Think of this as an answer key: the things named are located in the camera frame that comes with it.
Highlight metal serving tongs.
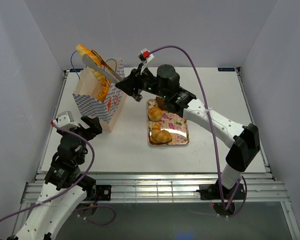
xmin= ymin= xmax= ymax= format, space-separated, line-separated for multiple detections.
xmin=82 ymin=49 xmax=124 ymax=84

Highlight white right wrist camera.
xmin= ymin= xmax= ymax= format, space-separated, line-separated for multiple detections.
xmin=137 ymin=48 xmax=154 ymax=73

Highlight seeded bread slice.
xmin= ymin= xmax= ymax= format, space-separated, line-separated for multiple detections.
xmin=149 ymin=130 xmax=172 ymax=145

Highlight blue checkered paper bag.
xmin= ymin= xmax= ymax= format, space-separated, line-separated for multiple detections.
xmin=72 ymin=67 xmax=127 ymax=132

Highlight long twisted bread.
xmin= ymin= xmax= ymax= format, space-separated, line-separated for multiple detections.
xmin=91 ymin=69 xmax=111 ymax=102

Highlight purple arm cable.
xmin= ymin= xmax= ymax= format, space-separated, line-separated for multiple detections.
xmin=148 ymin=44 xmax=247 ymax=217
xmin=0 ymin=122 xmax=117 ymax=237

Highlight floral metal tray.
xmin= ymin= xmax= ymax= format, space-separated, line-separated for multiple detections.
xmin=147 ymin=99 xmax=190 ymax=146

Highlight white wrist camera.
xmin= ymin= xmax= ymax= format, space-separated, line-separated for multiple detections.
xmin=137 ymin=48 xmax=154 ymax=73
xmin=51 ymin=111 xmax=79 ymax=130

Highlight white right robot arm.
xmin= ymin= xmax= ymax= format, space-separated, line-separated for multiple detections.
xmin=115 ymin=64 xmax=261 ymax=199

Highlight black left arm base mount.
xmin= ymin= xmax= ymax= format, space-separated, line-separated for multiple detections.
xmin=89 ymin=185 xmax=112 ymax=201

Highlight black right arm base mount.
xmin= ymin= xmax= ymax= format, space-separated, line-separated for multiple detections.
xmin=196 ymin=183 xmax=245 ymax=200

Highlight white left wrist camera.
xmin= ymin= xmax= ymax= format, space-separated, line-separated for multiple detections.
xmin=51 ymin=111 xmax=79 ymax=130

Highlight round bun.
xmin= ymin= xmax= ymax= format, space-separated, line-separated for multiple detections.
xmin=147 ymin=107 xmax=163 ymax=122

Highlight aluminium frame rail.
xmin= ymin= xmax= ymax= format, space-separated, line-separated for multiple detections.
xmin=21 ymin=172 xmax=291 ymax=205

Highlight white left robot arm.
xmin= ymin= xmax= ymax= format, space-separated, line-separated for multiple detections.
xmin=10 ymin=111 xmax=103 ymax=240

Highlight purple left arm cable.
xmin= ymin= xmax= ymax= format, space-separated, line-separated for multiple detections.
xmin=0 ymin=122 xmax=117 ymax=237

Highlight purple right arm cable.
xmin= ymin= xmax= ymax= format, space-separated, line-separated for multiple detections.
xmin=148 ymin=44 xmax=247 ymax=217

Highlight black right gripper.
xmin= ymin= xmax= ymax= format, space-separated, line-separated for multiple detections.
xmin=115 ymin=63 xmax=168 ymax=100

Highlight brown chocolate bread piece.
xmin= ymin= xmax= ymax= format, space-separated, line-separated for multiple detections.
xmin=155 ymin=96 xmax=168 ymax=111

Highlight croissant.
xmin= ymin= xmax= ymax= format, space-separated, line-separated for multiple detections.
xmin=151 ymin=122 xmax=169 ymax=142
xmin=75 ymin=44 xmax=102 ymax=67

